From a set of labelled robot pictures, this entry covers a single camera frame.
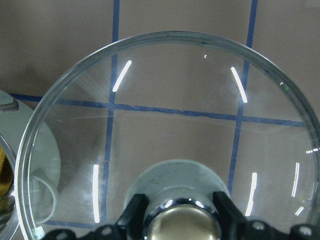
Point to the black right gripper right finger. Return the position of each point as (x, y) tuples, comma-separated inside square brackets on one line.
[(235, 226)]

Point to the glass pot lid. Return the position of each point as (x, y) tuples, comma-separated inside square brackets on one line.
[(176, 116)]

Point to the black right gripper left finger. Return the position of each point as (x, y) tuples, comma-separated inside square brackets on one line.
[(129, 225)]

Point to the pale green steel pot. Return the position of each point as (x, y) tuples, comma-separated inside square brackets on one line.
[(43, 166)]

